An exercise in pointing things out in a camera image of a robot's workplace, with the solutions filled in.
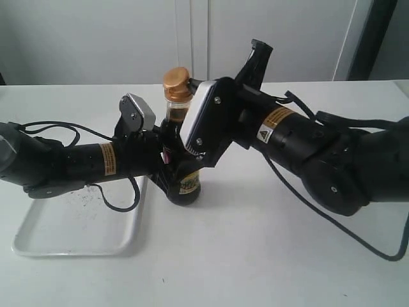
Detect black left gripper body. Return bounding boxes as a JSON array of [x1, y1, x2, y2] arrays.
[[111, 124, 176, 195]]

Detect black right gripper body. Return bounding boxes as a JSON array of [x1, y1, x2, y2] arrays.
[[193, 77, 275, 168]]

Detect dark soy sauce bottle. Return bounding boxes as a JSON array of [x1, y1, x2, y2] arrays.
[[160, 67, 201, 206]]

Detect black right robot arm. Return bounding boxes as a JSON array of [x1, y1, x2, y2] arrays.
[[185, 40, 408, 216]]

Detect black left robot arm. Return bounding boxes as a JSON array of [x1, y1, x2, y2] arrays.
[[1, 122, 203, 203]]

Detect white rectangular plastic tray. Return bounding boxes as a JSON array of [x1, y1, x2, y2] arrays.
[[12, 180, 144, 257]]

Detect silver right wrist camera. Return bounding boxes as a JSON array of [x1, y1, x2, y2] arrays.
[[180, 81, 216, 156]]

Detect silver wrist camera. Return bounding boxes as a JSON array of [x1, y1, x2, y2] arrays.
[[119, 93, 156, 132], [180, 81, 216, 156]]

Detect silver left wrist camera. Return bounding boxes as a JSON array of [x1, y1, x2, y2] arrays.
[[119, 93, 156, 132]]

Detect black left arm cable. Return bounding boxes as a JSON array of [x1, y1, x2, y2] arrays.
[[15, 121, 141, 212]]

